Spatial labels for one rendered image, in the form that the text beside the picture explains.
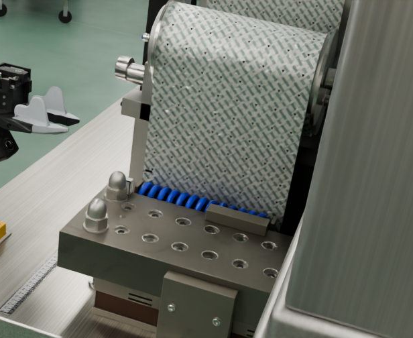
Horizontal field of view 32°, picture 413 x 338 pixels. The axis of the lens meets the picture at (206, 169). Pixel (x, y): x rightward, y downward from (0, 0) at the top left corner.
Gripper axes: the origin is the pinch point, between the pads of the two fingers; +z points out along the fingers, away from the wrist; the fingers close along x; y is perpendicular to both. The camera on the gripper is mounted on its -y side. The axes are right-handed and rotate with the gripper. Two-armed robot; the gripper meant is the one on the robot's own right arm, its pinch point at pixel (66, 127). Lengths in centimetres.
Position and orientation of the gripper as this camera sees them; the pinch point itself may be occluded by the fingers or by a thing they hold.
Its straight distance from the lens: 121.0
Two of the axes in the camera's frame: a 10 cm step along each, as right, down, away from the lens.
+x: 2.9, -3.8, 8.8
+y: 1.4, -8.9, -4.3
